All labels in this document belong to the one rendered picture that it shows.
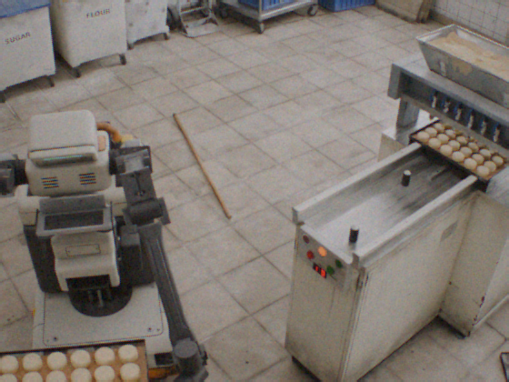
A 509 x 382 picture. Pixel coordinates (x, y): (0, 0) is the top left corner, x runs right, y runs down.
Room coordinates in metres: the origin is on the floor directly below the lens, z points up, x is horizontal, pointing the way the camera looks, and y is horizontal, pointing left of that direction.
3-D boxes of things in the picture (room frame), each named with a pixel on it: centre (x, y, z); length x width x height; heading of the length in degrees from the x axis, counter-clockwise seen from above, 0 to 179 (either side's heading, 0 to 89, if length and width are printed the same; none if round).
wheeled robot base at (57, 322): (1.81, 0.66, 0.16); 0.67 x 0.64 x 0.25; 13
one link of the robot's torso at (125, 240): (1.65, 0.56, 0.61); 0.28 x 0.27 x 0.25; 103
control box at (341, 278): (1.57, -0.25, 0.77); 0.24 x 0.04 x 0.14; 41
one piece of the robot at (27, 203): (1.89, 0.68, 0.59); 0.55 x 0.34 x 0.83; 103
